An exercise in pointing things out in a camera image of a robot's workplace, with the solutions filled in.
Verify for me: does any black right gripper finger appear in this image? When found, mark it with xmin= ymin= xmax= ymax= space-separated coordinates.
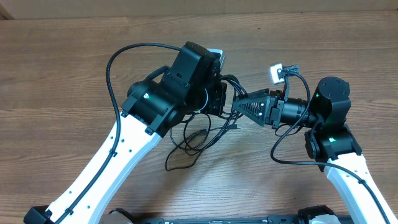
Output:
xmin=233 ymin=96 xmax=271 ymax=126
xmin=247 ymin=88 xmax=270 ymax=98

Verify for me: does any black usb cable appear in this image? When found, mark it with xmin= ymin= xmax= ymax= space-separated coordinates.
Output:
xmin=164 ymin=74 xmax=249 ymax=172

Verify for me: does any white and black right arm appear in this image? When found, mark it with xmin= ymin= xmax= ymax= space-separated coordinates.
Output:
xmin=233 ymin=77 xmax=397 ymax=223

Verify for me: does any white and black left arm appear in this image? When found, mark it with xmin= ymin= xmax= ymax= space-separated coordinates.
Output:
xmin=24 ymin=42 xmax=226 ymax=223

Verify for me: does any black right camera cable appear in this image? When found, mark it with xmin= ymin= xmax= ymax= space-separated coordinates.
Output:
xmin=269 ymin=64 xmax=391 ymax=224

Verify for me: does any black camera cable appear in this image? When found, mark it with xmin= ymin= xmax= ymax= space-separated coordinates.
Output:
xmin=269 ymin=64 xmax=391 ymax=224
xmin=54 ymin=42 xmax=183 ymax=224

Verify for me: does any black left camera cable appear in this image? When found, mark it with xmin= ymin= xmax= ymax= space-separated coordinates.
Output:
xmin=54 ymin=42 xmax=183 ymax=224

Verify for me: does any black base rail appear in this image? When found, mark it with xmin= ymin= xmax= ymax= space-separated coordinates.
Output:
xmin=99 ymin=207 xmax=312 ymax=224

